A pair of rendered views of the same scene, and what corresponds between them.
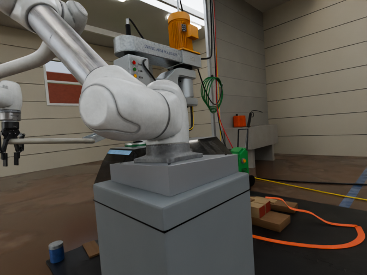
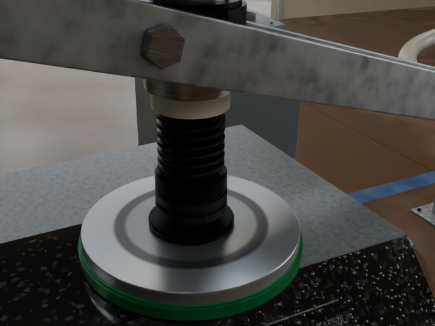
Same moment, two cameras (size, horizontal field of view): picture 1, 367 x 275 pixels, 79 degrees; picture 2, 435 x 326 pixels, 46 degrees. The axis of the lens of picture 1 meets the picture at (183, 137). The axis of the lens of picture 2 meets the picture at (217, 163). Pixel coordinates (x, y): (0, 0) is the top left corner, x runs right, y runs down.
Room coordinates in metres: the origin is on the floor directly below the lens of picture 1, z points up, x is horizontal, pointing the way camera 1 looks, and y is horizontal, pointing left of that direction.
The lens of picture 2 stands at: (2.27, 0.54, 1.15)
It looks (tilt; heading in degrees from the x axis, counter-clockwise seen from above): 26 degrees down; 197
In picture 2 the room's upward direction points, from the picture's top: 1 degrees clockwise
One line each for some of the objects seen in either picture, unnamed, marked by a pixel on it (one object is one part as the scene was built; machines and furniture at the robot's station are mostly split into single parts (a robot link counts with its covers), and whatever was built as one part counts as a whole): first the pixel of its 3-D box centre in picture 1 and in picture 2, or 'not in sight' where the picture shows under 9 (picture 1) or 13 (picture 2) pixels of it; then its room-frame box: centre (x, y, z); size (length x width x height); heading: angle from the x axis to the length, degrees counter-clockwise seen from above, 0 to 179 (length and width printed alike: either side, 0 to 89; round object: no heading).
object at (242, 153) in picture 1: (237, 157); not in sight; (3.38, -0.80, 0.43); 0.35 x 0.35 x 0.87; 29
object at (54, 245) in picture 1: (56, 251); not in sight; (1.68, 1.05, 0.08); 0.10 x 0.10 x 0.13
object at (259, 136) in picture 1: (253, 144); not in sight; (5.07, -1.58, 0.43); 1.30 x 0.62 x 0.86; 134
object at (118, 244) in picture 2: (137, 142); (191, 226); (1.87, 0.39, 0.87); 0.21 x 0.21 x 0.01
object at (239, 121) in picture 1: (240, 120); not in sight; (5.13, -1.35, 1.00); 0.50 x 0.22 x 0.33; 134
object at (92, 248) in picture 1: (92, 248); not in sight; (1.79, 0.82, 0.02); 0.25 x 0.10 x 0.01; 36
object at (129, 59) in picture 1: (134, 76); not in sight; (1.74, 0.35, 1.39); 0.08 x 0.03 x 0.28; 139
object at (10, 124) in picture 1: (10, 130); not in sight; (1.18, 0.91, 1.03); 0.08 x 0.07 x 0.09; 154
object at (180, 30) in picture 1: (181, 35); not in sight; (2.36, -0.06, 1.92); 0.31 x 0.28 x 0.40; 49
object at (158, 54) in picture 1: (160, 58); not in sight; (2.13, 0.16, 1.64); 0.96 x 0.25 x 0.17; 139
